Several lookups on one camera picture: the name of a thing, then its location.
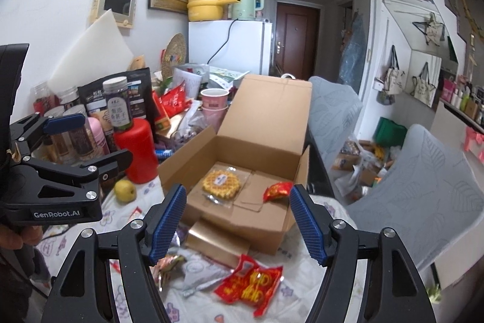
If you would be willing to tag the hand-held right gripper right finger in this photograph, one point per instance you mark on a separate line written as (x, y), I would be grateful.
(308, 228)

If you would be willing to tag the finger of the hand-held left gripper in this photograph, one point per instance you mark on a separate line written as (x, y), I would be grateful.
(75, 166)
(64, 124)

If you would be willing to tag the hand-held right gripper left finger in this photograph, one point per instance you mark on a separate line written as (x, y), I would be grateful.
(166, 228)

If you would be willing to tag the colourful green-red snack packet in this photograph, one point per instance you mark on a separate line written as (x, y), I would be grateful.
(168, 268)

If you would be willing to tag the white printed snack packet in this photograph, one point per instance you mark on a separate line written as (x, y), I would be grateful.
(204, 275)

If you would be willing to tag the red and yellow snack packet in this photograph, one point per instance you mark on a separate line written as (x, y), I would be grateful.
(249, 283)

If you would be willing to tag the brown cardboard box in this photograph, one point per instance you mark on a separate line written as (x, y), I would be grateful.
(261, 118)

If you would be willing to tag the person's left hand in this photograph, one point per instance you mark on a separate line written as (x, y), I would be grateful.
(17, 236)

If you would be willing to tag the clear jar with brown label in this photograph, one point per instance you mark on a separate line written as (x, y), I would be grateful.
(77, 145)

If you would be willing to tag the clear jar with white lid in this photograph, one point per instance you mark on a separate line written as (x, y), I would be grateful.
(39, 98)
(68, 99)

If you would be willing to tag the pink bottle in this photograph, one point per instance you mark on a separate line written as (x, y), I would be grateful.
(97, 137)

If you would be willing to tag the black snack pouch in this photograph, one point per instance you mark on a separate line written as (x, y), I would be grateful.
(92, 96)

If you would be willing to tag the small red snack packet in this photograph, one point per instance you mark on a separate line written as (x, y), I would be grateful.
(276, 191)

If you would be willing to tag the yellow round fruit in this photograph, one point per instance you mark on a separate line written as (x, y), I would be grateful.
(124, 190)

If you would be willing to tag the clear bottle with dark berries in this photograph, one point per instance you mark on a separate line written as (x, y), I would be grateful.
(118, 107)

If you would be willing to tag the printed quilted tablecloth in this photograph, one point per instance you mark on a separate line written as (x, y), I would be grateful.
(291, 289)

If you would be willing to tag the red plastic canister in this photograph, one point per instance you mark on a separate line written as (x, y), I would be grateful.
(138, 152)

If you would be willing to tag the round yellow cookie packet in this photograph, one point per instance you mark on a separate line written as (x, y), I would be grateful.
(221, 183)

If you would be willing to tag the blue wrapper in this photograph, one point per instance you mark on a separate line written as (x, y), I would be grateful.
(164, 154)

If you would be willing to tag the pile of bags and boxes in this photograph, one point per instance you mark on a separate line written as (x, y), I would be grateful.
(359, 168)

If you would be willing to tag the white foam board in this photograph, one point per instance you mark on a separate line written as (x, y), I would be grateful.
(94, 50)

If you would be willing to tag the red snack bag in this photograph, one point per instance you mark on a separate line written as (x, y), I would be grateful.
(174, 99)

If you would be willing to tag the large grey covered chair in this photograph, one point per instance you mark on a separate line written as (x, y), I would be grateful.
(416, 194)

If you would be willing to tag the small grey covered chair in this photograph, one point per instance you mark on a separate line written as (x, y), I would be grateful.
(334, 115)

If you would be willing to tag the green bag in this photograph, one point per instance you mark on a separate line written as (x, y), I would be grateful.
(389, 133)

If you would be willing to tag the stacked pink paper cups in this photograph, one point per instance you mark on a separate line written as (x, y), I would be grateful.
(213, 105)

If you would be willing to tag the white paper bag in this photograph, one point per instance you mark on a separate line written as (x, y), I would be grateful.
(189, 81)

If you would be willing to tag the round woven mat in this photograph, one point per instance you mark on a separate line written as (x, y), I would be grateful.
(177, 52)

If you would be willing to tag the narrow canvas tote bag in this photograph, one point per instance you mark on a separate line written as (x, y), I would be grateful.
(394, 77)

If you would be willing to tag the blue hanging plastic bag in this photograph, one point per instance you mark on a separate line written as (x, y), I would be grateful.
(353, 54)

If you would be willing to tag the wide canvas tote bag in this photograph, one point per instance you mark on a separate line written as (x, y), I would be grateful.
(423, 90)

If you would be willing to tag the yellow cooking pot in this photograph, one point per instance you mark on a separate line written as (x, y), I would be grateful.
(204, 5)

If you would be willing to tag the pink bow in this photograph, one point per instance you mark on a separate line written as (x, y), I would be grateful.
(474, 139)

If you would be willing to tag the brown door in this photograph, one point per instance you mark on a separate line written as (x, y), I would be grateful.
(297, 39)

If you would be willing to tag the white fridge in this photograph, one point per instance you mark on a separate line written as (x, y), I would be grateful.
(242, 43)

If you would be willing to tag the row of bottles on shelf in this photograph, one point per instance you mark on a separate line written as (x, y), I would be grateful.
(465, 99)

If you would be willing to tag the green electric kettle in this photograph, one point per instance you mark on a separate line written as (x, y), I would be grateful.
(244, 1)

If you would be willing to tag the canvas bag on hanger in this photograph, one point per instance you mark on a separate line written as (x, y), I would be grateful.
(433, 29)

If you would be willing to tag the beige wall intercom panel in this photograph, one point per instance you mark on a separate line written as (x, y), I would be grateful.
(113, 3)

